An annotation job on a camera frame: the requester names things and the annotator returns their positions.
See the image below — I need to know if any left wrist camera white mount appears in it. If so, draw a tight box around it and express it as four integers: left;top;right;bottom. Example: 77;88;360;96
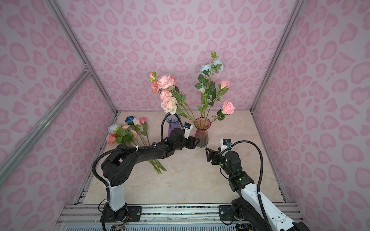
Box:
183;122;193;140

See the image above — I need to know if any cream white rose stem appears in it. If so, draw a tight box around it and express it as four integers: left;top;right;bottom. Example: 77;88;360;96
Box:
121;124;167;175

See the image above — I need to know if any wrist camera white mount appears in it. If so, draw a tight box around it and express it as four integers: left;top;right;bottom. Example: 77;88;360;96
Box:
220;139;232;153
183;122;193;140

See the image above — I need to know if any pink white peony spray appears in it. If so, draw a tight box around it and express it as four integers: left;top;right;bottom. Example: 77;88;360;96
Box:
149;71;198;125

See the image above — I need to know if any pale blue flower spray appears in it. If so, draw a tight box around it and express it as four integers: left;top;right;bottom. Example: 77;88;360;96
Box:
196;51;224;118

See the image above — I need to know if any pink peach open rose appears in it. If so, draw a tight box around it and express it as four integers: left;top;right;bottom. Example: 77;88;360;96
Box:
106;133;117;144

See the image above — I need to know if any blue purple glass vase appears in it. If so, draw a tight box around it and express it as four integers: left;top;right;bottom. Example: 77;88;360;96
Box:
165;113;182;136

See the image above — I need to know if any aluminium diagonal frame bar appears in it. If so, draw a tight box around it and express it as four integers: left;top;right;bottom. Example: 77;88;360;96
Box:
1;68;91;185

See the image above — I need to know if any aluminium corner frame post left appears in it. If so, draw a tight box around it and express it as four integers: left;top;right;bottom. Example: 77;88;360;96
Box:
45;0;118;115

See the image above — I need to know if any dark blue small flower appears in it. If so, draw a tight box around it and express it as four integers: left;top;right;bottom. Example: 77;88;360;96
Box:
125;116;135;123

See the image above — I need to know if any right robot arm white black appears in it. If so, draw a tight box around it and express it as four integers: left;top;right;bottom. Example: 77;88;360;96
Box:
206;148;309;231

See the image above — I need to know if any cream rose single stem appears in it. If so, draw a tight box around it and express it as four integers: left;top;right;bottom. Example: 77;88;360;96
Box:
133;117;150;145

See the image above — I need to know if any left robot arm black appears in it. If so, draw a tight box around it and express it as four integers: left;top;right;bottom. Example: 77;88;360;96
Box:
92;128;200;225

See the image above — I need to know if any aluminium corner frame post right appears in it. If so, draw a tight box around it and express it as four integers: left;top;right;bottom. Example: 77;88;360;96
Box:
250;0;307;115

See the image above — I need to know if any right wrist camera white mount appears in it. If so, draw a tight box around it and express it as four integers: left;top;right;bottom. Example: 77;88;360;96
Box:
220;139;232;153

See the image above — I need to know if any pink grey glass vase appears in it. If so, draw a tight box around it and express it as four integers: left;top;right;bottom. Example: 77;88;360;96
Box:
195;117;211;147

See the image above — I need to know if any pink rosebud stem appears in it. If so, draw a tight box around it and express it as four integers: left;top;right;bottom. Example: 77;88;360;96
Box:
211;102;235;123
207;80;229;116

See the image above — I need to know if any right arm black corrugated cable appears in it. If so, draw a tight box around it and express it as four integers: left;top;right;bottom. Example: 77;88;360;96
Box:
228;140;274;231

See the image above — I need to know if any aluminium corner frame post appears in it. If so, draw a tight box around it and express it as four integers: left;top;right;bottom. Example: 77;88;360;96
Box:
250;0;307;115
45;0;118;115

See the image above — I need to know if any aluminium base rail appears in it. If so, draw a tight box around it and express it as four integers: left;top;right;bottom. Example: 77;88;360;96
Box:
56;202;304;231

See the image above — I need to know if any white blue artificial rose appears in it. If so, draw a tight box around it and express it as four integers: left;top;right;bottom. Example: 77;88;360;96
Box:
108;124;138;145

